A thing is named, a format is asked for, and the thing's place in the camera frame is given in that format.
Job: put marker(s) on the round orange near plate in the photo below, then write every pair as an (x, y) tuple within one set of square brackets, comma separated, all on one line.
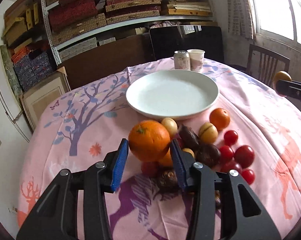
[(220, 118)]

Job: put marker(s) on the dark purple oblong fruit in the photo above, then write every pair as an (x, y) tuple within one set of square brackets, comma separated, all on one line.
[(189, 138)]

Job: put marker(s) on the white metal shelf rack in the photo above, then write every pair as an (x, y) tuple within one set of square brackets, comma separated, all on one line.
[(74, 25)]

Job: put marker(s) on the large dark red plum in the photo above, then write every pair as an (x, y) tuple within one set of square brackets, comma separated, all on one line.
[(245, 156)]

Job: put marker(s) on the dark round passion fruit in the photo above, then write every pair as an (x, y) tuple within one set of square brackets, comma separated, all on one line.
[(209, 155)]

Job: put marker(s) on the white round plate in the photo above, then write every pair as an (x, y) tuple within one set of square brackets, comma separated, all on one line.
[(176, 94)]

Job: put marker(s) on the smooth orange fruit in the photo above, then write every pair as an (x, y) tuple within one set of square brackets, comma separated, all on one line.
[(166, 161)]

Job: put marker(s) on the brown water chestnut front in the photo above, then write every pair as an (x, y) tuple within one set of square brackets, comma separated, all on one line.
[(217, 199)]

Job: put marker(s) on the red cherry tomato front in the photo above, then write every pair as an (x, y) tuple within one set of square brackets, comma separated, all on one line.
[(248, 175)]

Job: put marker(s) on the brown water chestnut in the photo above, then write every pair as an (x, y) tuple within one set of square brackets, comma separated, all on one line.
[(217, 199), (166, 181)]

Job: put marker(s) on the yellow striped melon fruit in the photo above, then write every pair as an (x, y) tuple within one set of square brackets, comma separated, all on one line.
[(208, 133)]

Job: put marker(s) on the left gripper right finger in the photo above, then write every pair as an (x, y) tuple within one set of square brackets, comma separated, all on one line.
[(243, 216)]

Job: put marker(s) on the pink printed tablecloth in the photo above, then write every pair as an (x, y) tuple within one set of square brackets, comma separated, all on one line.
[(81, 127)]

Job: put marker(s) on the framed picture leaning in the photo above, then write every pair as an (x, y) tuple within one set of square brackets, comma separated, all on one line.
[(37, 98)]

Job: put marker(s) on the pink drink can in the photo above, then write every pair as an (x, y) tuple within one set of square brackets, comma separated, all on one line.
[(182, 60)]

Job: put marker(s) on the brown water chestnut left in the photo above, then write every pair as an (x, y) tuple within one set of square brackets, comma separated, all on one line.
[(166, 181)]

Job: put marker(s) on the brown wooden board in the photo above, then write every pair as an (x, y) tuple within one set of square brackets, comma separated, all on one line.
[(107, 59)]

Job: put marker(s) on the stack of blue boxes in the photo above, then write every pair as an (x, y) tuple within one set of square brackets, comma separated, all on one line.
[(32, 70)]

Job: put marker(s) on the small yellow-green fruit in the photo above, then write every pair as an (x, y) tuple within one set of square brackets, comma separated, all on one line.
[(281, 75)]

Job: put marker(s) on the white paper cup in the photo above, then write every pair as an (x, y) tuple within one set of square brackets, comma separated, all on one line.
[(196, 59)]

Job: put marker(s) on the window frame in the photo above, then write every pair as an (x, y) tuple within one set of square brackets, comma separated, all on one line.
[(279, 19)]

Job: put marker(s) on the tan longan fruit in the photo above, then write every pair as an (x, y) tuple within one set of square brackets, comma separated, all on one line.
[(188, 150)]

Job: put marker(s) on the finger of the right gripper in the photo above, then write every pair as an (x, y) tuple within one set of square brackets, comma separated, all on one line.
[(289, 88)]

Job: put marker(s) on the white patterned curtain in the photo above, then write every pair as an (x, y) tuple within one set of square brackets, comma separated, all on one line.
[(240, 19)]

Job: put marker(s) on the large orange with stem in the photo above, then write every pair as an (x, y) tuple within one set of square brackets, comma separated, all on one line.
[(149, 141)]

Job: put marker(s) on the dark wooden chair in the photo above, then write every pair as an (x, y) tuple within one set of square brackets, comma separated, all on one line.
[(268, 63)]

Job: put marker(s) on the red cherry tomato left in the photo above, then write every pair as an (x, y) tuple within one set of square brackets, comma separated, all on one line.
[(149, 169)]

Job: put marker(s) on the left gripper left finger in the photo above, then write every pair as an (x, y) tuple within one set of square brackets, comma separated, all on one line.
[(54, 216)]

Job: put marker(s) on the red cherry tomato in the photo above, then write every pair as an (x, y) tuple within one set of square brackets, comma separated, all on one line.
[(230, 137), (227, 154), (149, 169), (248, 175)]

